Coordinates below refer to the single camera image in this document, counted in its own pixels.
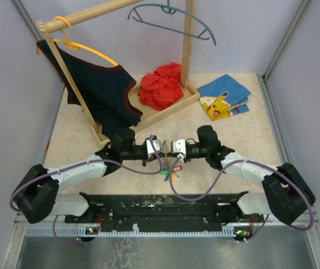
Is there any red key tag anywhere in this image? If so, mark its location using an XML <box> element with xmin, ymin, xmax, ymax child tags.
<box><xmin>173</xmin><ymin>165</ymin><xmax>183</xmax><ymax>173</ymax></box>

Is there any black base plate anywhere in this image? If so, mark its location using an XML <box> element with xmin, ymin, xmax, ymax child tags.
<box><xmin>65</xmin><ymin>192</ymin><xmax>264</xmax><ymax>233</ymax></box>

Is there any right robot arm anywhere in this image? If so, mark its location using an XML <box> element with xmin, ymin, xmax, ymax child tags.
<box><xmin>168</xmin><ymin>125</ymin><xmax>316</xmax><ymax>226</ymax></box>

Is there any dark navy tank top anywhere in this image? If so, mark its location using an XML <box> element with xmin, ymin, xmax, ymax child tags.
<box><xmin>36</xmin><ymin>39</ymin><xmax>144</xmax><ymax>141</ymax></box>

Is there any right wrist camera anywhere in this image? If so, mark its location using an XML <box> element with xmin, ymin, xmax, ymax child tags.
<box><xmin>170</xmin><ymin>139</ymin><xmax>187</xmax><ymax>159</ymax></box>

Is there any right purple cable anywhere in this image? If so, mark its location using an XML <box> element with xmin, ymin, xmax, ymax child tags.
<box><xmin>169</xmin><ymin>156</ymin><xmax>315</xmax><ymax>243</ymax></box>

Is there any wooden clothes rack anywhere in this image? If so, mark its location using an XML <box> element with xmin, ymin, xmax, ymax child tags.
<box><xmin>36</xmin><ymin>1</ymin><xmax>200</xmax><ymax>145</ymax></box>

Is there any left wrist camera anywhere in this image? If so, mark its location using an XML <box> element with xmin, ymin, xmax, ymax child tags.
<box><xmin>145</xmin><ymin>135</ymin><xmax>162</xmax><ymax>157</ymax></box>

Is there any grey-blue clothes hanger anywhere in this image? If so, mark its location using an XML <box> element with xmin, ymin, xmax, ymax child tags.
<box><xmin>127</xmin><ymin>1</ymin><xmax>217</xmax><ymax>45</ymax></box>

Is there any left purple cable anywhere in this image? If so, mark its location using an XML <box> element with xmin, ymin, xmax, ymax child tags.
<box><xmin>10</xmin><ymin>140</ymin><xmax>165</xmax><ymax>245</ymax></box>

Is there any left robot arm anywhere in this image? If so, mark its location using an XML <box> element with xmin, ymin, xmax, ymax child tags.
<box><xmin>10</xmin><ymin>128</ymin><xmax>163</xmax><ymax>224</ymax></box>

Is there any yellow clothes hanger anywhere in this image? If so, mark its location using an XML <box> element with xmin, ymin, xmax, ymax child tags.
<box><xmin>35</xmin><ymin>16</ymin><xmax>119</xmax><ymax>68</ymax></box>

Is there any red crumpled cloth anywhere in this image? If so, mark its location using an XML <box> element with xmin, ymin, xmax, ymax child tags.
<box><xmin>138</xmin><ymin>62</ymin><xmax>184</xmax><ymax>111</ymax></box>

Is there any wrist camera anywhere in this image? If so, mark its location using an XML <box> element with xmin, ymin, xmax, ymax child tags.
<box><xmin>170</xmin><ymin>139</ymin><xmax>187</xmax><ymax>159</ymax></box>
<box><xmin>145</xmin><ymin>135</ymin><xmax>162</xmax><ymax>157</ymax></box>

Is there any blue pikachu cloth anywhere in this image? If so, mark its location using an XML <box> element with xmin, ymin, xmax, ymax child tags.
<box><xmin>197</xmin><ymin>74</ymin><xmax>251</xmax><ymax>121</ymax></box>

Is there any steel key organizer yellow handle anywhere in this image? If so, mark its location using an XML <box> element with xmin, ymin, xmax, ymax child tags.
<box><xmin>162</xmin><ymin>140</ymin><xmax>179</xmax><ymax>178</ymax></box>

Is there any purple cable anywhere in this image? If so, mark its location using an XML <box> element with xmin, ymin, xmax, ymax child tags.
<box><xmin>10</xmin><ymin>140</ymin><xmax>165</xmax><ymax>245</ymax></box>
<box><xmin>169</xmin><ymin>156</ymin><xmax>315</xmax><ymax>243</ymax></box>

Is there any white slotted cable duct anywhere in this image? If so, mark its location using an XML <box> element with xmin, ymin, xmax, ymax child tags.
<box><xmin>25</xmin><ymin>225</ymin><xmax>250</xmax><ymax>238</ymax></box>

